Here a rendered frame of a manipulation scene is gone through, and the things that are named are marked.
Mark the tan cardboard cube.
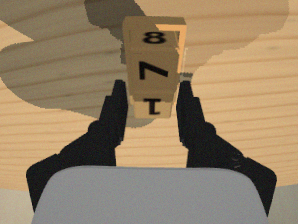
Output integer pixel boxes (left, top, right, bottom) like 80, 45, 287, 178
132, 87, 174, 119
128, 30, 180, 88

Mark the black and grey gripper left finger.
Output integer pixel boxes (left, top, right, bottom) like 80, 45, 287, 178
26, 80, 128, 212

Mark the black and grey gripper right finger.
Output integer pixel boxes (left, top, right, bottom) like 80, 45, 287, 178
176, 81, 277, 217

